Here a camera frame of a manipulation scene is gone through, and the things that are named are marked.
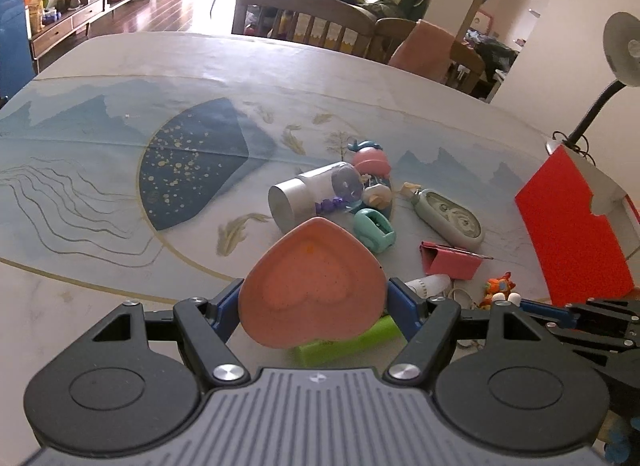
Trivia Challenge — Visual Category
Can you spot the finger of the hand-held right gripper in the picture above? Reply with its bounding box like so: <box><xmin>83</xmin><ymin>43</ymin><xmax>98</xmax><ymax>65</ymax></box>
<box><xmin>547</xmin><ymin>323</ymin><xmax>640</xmax><ymax>356</ymax></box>
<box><xmin>519</xmin><ymin>297</ymin><xmax>640</xmax><ymax>331</ymax></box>

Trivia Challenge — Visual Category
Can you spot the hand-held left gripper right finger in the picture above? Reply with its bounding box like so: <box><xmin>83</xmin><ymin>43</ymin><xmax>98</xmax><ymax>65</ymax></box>
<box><xmin>384</xmin><ymin>276</ymin><xmax>551</xmax><ymax>389</ymax></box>

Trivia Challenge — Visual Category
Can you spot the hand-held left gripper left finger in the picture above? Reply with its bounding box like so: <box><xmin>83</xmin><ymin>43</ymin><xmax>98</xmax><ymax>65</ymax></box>
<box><xmin>92</xmin><ymin>278</ymin><xmax>251</xmax><ymax>389</ymax></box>

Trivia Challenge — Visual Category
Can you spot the small white bottle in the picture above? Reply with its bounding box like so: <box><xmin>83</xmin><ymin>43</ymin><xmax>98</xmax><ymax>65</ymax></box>
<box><xmin>404</xmin><ymin>274</ymin><xmax>452</xmax><ymax>297</ymax></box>

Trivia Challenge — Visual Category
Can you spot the orange toy figure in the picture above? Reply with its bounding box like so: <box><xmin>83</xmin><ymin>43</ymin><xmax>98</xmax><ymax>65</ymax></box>
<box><xmin>479</xmin><ymin>272</ymin><xmax>521</xmax><ymax>307</ymax></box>

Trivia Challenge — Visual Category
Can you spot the pink case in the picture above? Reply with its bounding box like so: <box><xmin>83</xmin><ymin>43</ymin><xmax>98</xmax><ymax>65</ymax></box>
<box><xmin>419</xmin><ymin>241</ymin><xmax>493</xmax><ymax>281</ymax></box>

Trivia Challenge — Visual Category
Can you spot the green foam block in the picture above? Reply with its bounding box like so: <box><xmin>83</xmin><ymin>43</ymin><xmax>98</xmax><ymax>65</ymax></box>
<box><xmin>290</xmin><ymin>313</ymin><xmax>401</xmax><ymax>367</ymax></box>

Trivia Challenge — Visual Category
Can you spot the pink heart-shaped dish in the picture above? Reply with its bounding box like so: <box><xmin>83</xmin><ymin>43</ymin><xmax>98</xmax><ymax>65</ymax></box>
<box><xmin>238</xmin><ymin>217</ymin><xmax>388</xmax><ymax>350</ymax></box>

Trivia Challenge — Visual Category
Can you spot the red cardboard box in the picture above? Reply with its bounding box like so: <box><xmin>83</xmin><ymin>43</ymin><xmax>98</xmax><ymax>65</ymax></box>
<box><xmin>515</xmin><ymin>143</ymin><xmax>640</xmax><ymax>305</ymax></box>

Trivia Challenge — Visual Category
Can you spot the teal pencil sharpener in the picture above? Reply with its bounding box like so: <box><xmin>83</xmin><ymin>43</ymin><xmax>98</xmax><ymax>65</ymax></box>
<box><xmin>353</xmin><ymin>208</ymin><xmax>396</xmax><ymax>253</ymax></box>

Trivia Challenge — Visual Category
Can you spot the grey-green correction tape dispenser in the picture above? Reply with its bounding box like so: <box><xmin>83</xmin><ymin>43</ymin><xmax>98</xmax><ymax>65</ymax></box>
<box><xmin>400</xmin><ymin>182</ymin><xmax>485</xmax><ymax>249</ymax></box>

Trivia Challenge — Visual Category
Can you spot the silver cylinder with clear dome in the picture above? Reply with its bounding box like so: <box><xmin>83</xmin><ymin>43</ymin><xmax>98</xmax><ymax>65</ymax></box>
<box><xmin>268</xmin><ymin>162</ymin><xmax>365</xmax><ymax>235</ymax></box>

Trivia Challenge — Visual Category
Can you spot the pink whale toy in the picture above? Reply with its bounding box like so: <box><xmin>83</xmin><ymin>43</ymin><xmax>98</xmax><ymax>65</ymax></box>
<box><xmin>347</xmin><ymin>140</ymin><xmax>392</xmax><ymax>177</ymax></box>

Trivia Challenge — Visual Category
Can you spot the wooden chair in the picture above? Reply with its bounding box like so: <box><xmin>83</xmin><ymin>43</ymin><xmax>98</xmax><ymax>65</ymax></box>
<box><xmin>375</xmin><ymin>18</ymin><xmax>486</xmax><ymax>94</ymax></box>

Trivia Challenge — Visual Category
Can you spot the pink cloth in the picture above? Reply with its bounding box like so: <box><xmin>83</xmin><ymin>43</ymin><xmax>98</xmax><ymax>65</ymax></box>
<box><xmin>387</xmin><ymin>20</ymin><xmax>457</xmax><ymax>84</ymax></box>

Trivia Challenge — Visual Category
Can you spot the grey gooseneck desk lamp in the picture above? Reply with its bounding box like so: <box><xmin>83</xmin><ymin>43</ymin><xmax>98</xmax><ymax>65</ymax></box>
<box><xmin>546</xmin><ymin>12</ymin><xmax>640</xmax><ymax>157</ymax></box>

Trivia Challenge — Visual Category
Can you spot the wooden crib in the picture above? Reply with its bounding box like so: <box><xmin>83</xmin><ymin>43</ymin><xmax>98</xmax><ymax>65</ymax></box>
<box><xmin>231</xmin><ymin>0</ymin><xmax>378</xmax><ymax>59</ymax></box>

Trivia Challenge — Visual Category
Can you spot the wooden media cabinet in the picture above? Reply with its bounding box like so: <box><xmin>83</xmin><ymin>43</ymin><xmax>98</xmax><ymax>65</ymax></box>
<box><xmin>27</xmin><ymin>0</ymin><xmax>161</xmax><ymax>59</ymax></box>

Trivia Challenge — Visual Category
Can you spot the blue panel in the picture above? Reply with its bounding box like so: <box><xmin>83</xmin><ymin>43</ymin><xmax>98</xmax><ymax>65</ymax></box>
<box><xmin>0</xmin><ymin>0</ymin><xmax>35</xmax><ymax>99</ymax></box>

